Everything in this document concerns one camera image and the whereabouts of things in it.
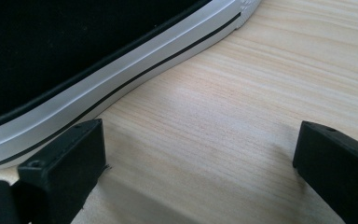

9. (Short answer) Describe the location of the black canvas shoe white sole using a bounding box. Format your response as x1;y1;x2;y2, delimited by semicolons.
0;0;264;171

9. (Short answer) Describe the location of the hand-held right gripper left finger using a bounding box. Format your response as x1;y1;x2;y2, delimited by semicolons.
17;118;107;224

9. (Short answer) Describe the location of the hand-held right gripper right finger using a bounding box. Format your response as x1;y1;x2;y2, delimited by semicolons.
292;120;358;224

